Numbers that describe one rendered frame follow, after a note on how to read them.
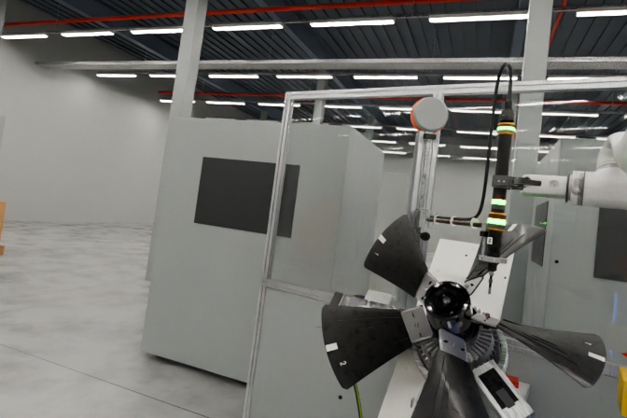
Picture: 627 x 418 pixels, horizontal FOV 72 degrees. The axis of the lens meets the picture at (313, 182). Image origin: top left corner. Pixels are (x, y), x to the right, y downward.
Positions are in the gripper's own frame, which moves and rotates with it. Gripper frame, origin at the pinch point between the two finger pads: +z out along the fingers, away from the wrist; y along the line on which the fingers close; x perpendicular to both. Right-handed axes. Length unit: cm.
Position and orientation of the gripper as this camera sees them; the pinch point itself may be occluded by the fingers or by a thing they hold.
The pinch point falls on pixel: (501, 182)
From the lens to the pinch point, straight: 125.2
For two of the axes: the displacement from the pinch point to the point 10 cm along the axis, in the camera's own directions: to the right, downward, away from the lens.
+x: 1.3, -9.9, 0.5
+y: 5.2, 1.2, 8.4
